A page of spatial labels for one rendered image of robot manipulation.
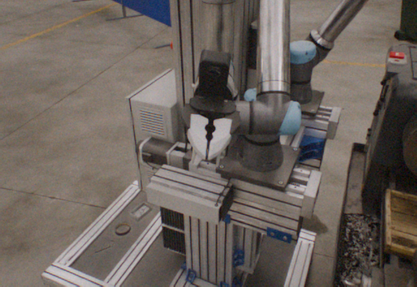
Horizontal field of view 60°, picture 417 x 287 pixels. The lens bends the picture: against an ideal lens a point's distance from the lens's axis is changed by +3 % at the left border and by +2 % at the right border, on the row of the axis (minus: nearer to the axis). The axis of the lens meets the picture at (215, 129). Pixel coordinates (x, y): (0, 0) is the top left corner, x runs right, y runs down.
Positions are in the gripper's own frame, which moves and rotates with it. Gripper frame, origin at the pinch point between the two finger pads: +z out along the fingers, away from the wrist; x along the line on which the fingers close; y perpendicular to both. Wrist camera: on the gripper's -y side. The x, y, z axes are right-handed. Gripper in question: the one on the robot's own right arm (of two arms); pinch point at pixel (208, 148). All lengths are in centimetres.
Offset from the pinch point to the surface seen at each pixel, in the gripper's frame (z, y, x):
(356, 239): -75, 90, -74
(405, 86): -97, 24, -77
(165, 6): -554, 117, 90
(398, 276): -29, 54, -59
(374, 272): -29, 55, -53
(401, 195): -71, 58, -79
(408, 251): -43, 59, -70
